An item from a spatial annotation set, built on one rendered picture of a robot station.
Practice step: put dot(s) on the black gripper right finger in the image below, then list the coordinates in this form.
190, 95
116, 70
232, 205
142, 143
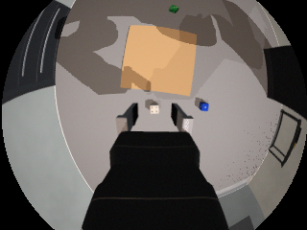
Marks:
181, 120

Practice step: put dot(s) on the green die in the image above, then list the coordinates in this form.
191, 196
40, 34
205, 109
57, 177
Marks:
173, 9

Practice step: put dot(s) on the blue die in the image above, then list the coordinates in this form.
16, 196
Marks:
203, 106

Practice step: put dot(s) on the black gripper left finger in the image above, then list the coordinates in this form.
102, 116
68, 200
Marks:
128, 119

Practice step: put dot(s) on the white die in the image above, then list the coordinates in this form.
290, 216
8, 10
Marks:
154, 108

